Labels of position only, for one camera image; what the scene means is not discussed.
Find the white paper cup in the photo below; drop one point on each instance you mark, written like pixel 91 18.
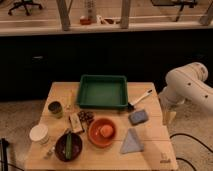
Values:
pixel 39 134

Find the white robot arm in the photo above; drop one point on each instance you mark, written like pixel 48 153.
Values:
pixel 185 83

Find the small cardboard box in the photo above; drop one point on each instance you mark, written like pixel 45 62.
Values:
pixel 75 123

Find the red object on shelf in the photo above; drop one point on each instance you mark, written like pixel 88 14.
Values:
pixel 85 21

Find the green plastic tray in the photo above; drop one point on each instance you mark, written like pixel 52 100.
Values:
pixel 102 92

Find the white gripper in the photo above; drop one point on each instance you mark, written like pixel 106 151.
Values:
pixel 167 105

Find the blue triangular cloth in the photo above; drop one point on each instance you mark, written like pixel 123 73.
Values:
pixel 131 143

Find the blue-grey sponge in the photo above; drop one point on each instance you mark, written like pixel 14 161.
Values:
pixel 138 117

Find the dark green cup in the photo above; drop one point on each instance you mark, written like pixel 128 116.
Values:
pixel 55 108

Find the black stand at left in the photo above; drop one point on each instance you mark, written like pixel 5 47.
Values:
pixel 3 154

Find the orange fruit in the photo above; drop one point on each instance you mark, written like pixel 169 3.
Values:
pixel 106 131

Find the dark brown bowl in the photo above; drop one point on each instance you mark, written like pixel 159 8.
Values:
pixel 61 144

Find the wooden stick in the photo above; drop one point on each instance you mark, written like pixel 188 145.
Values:
pixel 69 101

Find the silver spoon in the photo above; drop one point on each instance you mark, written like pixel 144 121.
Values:
pixel 51 150

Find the orange bowl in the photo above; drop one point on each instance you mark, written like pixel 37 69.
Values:
pixel 95 136

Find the green cucumber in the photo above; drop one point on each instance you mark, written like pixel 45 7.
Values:
pixel 68 148

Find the black office chair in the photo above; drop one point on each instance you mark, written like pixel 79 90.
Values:
pixel 25 4

